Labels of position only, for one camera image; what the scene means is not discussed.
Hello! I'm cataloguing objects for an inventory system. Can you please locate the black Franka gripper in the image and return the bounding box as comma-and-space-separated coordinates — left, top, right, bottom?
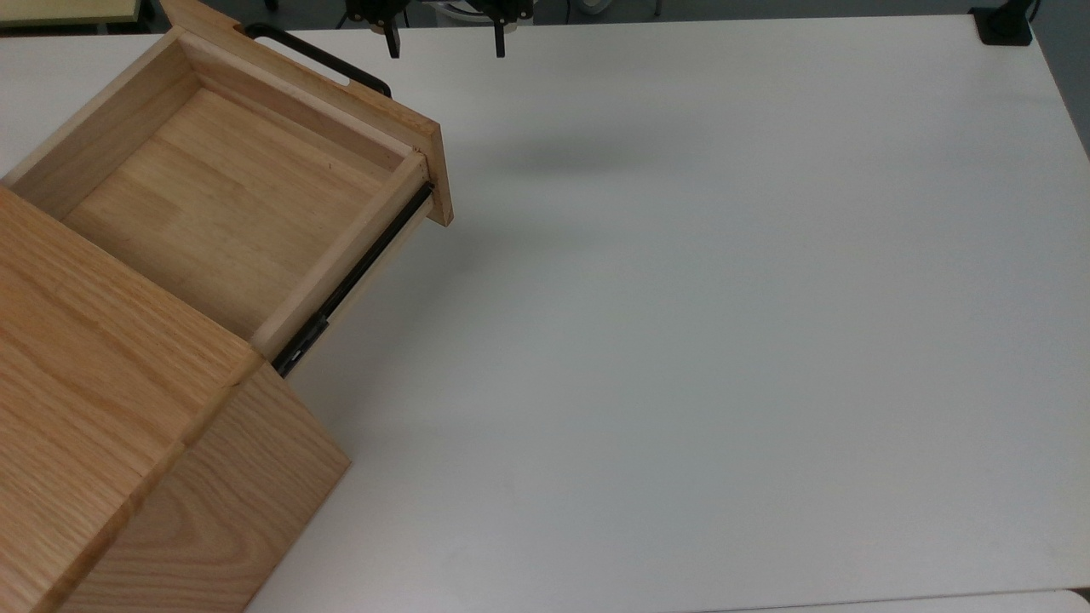
345, 0, 537, 60

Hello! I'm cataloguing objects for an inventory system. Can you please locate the wooden drawer with black handle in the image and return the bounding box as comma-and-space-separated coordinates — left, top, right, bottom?
0, 0, 454, 363

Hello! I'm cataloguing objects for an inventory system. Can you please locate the light wooden drawer cabinet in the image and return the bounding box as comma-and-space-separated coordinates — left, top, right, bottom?
0, 183, 352, 613

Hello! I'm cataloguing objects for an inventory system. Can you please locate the pale yellow table top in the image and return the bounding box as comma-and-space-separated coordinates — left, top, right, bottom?
0, 0, 142, 26

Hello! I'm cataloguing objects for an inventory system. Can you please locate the black metal drawer handle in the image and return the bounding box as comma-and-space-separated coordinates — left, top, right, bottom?
245, 23, 393, 100

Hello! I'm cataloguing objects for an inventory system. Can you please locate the black drawer slide rail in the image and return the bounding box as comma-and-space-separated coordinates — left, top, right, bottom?
271, 182, 435, 379

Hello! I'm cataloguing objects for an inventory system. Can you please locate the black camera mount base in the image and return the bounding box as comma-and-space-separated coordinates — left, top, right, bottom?
969, 0, 1041, 47

